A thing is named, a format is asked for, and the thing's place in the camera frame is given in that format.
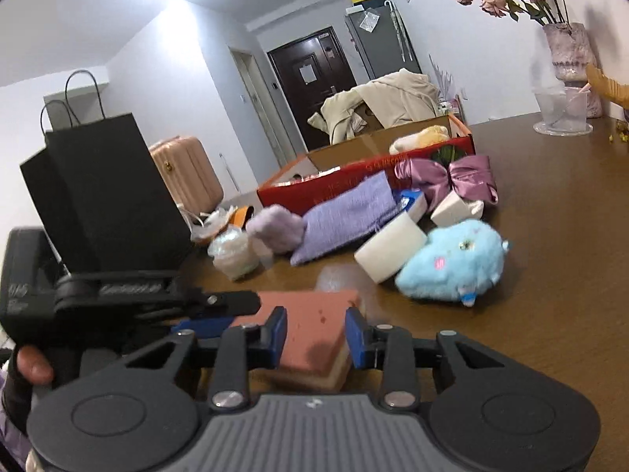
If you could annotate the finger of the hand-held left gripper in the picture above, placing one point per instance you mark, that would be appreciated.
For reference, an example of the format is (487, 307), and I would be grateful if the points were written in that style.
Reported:
(231, 304)
(201, 327)

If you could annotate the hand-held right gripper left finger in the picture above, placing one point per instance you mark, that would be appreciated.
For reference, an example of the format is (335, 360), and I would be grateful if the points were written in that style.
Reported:
(277, 337)

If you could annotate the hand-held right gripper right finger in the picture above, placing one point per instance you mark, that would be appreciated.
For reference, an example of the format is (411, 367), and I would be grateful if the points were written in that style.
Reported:
(355, 344)

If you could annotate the pink sponge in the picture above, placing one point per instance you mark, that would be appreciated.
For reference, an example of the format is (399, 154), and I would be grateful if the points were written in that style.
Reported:
(312, 339)

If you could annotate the purple knitted cloth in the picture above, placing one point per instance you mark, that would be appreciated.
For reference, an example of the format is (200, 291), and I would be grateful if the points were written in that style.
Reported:
(344, 219)

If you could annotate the blue tissue pack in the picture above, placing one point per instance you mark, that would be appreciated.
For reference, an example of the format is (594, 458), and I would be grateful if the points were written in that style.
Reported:
(410, 202)

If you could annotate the red cardboard box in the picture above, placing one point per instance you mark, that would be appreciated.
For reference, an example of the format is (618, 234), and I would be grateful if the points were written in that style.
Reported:
(339, 184)

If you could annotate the person's left hand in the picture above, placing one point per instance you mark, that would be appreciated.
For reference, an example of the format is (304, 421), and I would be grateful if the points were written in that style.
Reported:
(32, 366)

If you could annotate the black paper bag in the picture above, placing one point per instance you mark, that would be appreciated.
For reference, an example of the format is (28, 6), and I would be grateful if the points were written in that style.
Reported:
(113, 196)
(42, 191)

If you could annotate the light blue plush toy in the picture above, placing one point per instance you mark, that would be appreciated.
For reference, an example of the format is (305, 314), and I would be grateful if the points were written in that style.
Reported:
(452, 265)

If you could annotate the pink suitcase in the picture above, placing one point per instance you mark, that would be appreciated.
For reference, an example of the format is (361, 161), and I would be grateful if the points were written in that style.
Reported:
(189, 174)

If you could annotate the small white foam block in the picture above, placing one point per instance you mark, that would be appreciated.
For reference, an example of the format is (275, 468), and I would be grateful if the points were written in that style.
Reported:
(454, 211)

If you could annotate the purple satin bow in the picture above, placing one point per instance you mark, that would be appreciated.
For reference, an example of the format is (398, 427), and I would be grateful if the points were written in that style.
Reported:
(444, 177)

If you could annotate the white door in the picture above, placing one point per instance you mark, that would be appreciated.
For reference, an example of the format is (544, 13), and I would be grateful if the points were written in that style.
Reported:
(260, 108)

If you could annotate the yellow plush toy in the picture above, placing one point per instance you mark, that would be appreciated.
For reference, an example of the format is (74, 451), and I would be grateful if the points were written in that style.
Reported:
(420, 138)

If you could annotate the brown cardboard box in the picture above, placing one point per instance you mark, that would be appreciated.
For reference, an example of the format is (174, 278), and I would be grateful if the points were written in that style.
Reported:
(367, 117)

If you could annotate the dark brown door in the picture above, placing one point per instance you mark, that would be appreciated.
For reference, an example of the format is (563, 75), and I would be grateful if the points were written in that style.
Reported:
(314, 88)

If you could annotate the beige jacket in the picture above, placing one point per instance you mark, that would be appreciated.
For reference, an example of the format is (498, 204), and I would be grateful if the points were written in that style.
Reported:
(393, 96)

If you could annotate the grey refrigerator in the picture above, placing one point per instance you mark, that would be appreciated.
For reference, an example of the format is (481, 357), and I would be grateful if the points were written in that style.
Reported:
(383, 49)

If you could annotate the clear plastic cup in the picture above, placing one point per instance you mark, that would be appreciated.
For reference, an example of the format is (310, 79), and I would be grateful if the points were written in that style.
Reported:
(562, 110)

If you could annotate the clear plastic bag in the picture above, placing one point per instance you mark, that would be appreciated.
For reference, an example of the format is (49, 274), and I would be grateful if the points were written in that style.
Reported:
(370, 19)

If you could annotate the small yellow dried flowers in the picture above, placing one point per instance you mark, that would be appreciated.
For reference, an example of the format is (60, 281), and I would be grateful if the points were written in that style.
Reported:
(620, 133)

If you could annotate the pink glass vase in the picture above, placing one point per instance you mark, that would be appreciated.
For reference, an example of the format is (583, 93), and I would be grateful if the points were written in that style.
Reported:
(570, 54)

